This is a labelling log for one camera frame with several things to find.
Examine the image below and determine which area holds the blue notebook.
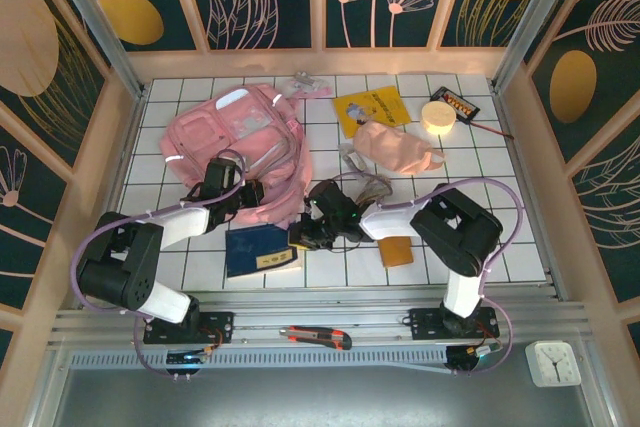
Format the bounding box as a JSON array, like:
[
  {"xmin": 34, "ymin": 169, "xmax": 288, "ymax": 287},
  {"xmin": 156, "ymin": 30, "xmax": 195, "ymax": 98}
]
[{"xmin": 224, "ymin": 224, "xmax": 304, "ymax": 279}]

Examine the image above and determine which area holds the brown leather wallet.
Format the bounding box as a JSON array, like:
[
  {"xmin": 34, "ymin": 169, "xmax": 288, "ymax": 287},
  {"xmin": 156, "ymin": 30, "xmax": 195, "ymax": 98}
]
[{"xmin": 377, "ymin": 235, "xmax": 415, "ymax": 268}]

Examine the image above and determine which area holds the pink school backpack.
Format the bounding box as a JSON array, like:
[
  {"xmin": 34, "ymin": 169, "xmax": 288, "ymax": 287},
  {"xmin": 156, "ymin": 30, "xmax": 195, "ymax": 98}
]
[{"xmin": 159, "ymin": 85, "xmax": 314, "ymax": 228}]

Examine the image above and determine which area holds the clear plastic case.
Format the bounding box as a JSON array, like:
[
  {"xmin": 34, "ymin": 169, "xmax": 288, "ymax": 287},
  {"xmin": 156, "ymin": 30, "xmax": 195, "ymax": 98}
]
[{"xmin": 338, "ymin": 142, "xmax": 371, "ymax": 173}]

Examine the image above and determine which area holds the pink cloth pouch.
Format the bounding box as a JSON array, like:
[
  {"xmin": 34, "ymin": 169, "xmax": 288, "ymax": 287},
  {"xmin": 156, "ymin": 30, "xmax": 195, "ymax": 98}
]
[{"xmin": 352, "ymin": 120, "xmax": 447, "ymax": 177}]

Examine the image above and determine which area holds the yellow picture book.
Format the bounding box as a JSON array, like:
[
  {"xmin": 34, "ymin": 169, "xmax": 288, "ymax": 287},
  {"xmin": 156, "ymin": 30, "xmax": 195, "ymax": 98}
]
[{"xmin": 333, "ymin": 85, "xmax": 412, "ymax": 138}]

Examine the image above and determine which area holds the black battery pack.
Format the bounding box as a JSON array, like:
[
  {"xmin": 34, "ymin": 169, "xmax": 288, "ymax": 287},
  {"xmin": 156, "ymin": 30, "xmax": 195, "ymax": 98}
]
[{"xmin": 429, "ymin": 86, "xmax": 482, "ymax": 121}]

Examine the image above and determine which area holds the orange black utility knife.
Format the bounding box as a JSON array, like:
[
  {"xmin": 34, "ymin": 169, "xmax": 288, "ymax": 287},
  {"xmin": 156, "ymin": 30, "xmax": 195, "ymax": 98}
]
[{"xmin": 278, "ymin": 325, "xmax": 353, "ymax": 352}]

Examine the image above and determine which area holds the clear plastic packet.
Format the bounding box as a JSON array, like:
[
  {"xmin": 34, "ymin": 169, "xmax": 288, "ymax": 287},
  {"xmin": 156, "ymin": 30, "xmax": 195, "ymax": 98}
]
[{"xmin": 293, "ymin": 71, "xmax": 321, "ymax": 91}]

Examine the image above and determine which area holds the small circuit board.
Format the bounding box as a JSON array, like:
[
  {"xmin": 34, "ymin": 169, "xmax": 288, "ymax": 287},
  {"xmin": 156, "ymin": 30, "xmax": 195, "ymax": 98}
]
[
  {"xmin": 166, "ymin": 346, "xmax": 211, "ymax": 367},
  {"xmin": 446, "ymin": 344, "xmax": 503, "ymax": 373}
]

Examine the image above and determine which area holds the grey metal sheet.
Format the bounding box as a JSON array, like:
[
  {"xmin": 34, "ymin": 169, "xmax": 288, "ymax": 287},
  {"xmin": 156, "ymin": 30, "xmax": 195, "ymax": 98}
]
[{"xmin": 29, "ymin": 366, "xmax": 621, "ymax": 427}]

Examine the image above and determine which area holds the cream round box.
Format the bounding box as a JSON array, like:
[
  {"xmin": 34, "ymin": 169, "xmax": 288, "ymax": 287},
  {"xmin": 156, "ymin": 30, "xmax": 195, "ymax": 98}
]
[{"xmin": 420, "ymin": 100, "xmax": 457, "ymax": 137}]

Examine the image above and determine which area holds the white square alarm clock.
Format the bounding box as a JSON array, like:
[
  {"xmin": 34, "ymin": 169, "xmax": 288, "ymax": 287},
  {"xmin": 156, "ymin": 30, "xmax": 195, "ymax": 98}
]
[{"xmin": 524, "ymin": 340, "xmax": 584, "ymax": 388}]

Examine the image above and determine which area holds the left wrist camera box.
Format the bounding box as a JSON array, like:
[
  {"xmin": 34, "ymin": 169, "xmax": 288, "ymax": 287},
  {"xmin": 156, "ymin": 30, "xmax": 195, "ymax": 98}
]
[{"xmin": 206, "ymin": 158, "xmax": 239, "ymax": 194}]

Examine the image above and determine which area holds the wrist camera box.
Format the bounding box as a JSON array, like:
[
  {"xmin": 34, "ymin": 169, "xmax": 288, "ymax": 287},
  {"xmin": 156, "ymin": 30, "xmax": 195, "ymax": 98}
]
[
  {"xmin": 206, "ymin": 158, "xmax": 239, "ymax": 194},
  {"xmin": 307, "ymin": 179, "xmax": 357, "ymax": 221}
]

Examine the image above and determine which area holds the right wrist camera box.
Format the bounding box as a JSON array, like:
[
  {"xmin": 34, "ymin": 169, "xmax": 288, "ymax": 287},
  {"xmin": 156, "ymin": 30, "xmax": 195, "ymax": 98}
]
[{"xmin": 307, "ymin": 179, "xmax": 357, "ymax": 221}]

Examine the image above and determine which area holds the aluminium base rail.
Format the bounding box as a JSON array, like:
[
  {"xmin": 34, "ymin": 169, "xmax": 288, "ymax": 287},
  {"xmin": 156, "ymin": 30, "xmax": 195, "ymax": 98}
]
[{"xmin": 49, "ymin": 286, "xmax": 594, "ymax": 348}]

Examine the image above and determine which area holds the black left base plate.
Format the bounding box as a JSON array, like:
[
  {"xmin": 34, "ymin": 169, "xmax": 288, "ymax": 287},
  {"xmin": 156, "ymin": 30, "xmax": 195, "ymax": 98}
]
[{"xmin": 143, "ymin": 311, "xmax": 235, "ymax": 346}]

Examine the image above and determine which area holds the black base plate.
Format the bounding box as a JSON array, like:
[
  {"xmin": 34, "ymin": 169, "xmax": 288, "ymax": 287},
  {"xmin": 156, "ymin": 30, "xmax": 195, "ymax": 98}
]
[
  {"xmin": 143, "ymin": 311, "xmax": 235, "ymax": 346},
  {"xmin": 409, "ymin": 306, "xmax": 500, "ymax": 341}
]

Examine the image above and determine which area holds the grey slotted cable duct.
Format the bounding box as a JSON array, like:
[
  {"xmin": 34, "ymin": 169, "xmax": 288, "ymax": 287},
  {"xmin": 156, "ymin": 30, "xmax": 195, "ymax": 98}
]
[{"xmin": 69, "ymin": 349, "xmax": 454, "ymax": 376}]

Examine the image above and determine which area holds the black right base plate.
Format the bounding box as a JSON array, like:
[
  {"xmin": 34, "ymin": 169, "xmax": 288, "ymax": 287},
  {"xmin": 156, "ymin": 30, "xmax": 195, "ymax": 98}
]
[{"xmin": 409, "ymin": 306, "xmax": 500, "ymax": 341}]

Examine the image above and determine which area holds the aluminium side rail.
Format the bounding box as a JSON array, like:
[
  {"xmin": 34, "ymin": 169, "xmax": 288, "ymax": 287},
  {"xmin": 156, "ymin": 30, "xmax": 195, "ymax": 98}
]
[
  {"xmin": 74, "ymin": 84, "xmax": 151, "ymax": 308},
  {"xmin": 492, "ymin": 81, "xmax": 569, "ymax": 298}
]

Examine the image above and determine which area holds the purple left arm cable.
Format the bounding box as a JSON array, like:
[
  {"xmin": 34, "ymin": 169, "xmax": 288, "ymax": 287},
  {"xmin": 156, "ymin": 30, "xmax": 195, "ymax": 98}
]
[{"xmin": 71, "ymin": 149, "xmax": 249, "ymax": 382}]

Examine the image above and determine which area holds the red wire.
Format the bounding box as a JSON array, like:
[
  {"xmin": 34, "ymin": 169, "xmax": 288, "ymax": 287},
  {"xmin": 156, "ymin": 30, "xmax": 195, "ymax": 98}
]
[{"xmin": 472, "ymin": 116, "xmax": 515, "ymax": 141}]

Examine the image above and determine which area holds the aluminium frame post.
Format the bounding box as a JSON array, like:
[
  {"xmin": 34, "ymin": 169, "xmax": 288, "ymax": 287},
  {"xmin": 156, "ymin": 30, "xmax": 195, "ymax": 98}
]
[
  {"xmin": 491, "ymin": 0, "xmax": 601, "ymax": 93},
  {"xmin": 42, "ymin": 0, "xmax": 147, "ymax": 98}
]

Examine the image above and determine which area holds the dark floral wall panel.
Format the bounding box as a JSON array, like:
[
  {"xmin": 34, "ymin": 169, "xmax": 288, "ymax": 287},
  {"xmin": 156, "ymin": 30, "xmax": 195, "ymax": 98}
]
[
  {"xmin": 0, "ymin": 0, "xmax": 109, "ymax": 168},
  {"xmin": 569, "ymin": 131, "xmax": 640, "ymax": 304},
  {"xmin": 529, "ymin": 0, "xmax": 640, "ymax": 163},
  {"xmin": 0, "ymin": 96, "xmax": 70, "ymax": 311}
]

